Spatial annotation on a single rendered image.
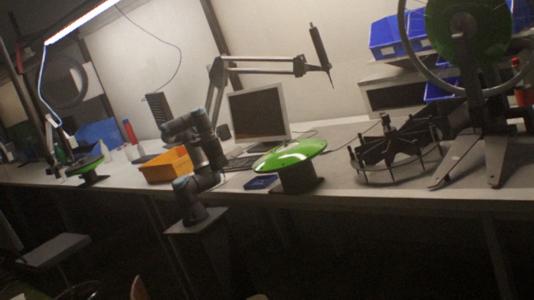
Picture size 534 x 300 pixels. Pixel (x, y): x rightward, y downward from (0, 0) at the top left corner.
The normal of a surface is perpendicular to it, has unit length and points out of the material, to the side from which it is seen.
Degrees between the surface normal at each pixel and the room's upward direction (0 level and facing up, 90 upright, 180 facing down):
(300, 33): 90
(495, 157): 18
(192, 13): 90
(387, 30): 87
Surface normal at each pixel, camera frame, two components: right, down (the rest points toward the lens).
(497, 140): -0.52, -0.75
